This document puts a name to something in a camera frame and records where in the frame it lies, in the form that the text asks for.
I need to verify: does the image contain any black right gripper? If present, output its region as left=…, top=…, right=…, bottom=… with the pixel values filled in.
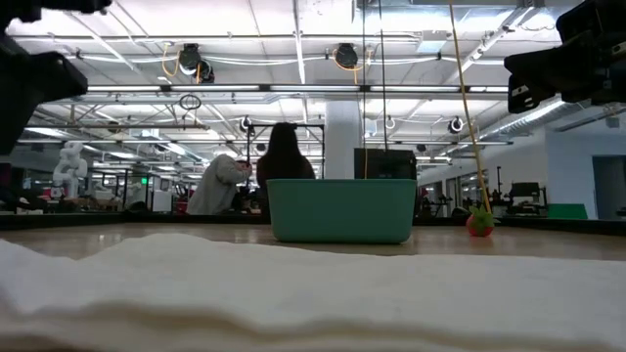
left=503, top=0, right=626, bottom=114

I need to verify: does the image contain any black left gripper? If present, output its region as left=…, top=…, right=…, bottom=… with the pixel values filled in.
left=0, top=0, right=113, bottom=155

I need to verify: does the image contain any red strawberry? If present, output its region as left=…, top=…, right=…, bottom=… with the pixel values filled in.
left=465, top=204, right=497, bottom=239

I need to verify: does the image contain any teal plastic tupperware container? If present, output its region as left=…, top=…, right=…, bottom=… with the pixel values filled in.
left=266, top=178, right=419, bottom=245

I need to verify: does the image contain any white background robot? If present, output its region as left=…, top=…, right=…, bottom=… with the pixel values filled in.
left=52, top=141, right=89, bottom=199

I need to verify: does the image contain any black background machine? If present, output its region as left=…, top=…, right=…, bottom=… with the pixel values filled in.
left=506, top=181, right=549, bottom=216

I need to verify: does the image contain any green panel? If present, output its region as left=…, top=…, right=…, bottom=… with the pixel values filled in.
left=547, top=202, right=589, bottom=221

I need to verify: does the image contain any person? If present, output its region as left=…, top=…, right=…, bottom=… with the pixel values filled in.
left=185, top=154, right=254, bottom=216
left=255, top=121, right=317, bottom=216

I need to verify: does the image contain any white folded cloth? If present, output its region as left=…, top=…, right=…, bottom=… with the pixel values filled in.
left=0, top=233, right=626, bottom=352

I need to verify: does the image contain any yellow hanging cable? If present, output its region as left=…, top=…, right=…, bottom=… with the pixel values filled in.
left=448, top=0, right=493, bottom=215

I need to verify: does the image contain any black ceiling cable reel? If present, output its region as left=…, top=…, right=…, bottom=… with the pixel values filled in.
left=334, top=42, right=360, bottom=70
left=177, top=42, right=216, bottom=84

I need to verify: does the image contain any black hanging cable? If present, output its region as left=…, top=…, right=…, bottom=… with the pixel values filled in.
left=379, top=0, right=389, bottom=153

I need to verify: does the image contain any black background rig frame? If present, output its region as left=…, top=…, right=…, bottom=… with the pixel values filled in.
left=246, top=122, right=327, bottom=181

